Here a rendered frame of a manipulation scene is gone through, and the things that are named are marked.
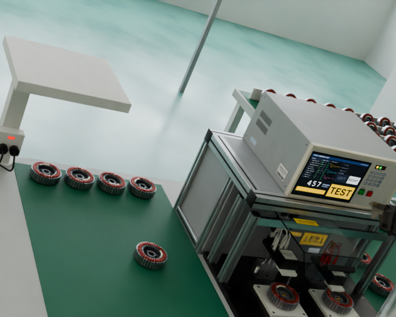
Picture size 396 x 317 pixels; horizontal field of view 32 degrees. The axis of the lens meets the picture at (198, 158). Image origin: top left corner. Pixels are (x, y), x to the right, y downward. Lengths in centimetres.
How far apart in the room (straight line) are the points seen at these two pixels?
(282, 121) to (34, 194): 90
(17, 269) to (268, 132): 98
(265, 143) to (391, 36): 792
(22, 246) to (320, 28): 810
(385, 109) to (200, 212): 419
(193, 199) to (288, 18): 718
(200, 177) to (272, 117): 35
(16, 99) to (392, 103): 455
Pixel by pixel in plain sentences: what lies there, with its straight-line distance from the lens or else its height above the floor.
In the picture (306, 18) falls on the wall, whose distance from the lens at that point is 975.
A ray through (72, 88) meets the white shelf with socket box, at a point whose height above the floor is 121.
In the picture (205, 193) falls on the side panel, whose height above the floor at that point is 92.
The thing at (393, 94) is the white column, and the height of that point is 65.
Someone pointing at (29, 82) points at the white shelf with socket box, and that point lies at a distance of 212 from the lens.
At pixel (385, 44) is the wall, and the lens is 1033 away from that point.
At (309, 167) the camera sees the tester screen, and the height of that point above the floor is 124.
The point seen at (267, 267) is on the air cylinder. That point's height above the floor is 82.
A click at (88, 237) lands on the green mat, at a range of 233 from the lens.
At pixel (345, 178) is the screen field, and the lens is 237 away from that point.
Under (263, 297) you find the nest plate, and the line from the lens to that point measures 238.
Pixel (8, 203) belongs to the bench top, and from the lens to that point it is 237.
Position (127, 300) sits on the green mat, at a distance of 214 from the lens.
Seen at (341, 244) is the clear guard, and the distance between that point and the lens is 231.
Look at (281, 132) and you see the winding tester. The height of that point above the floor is 126.
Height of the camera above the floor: 204
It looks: 24 degrees down
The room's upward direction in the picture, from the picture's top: 24 degrees clockwise
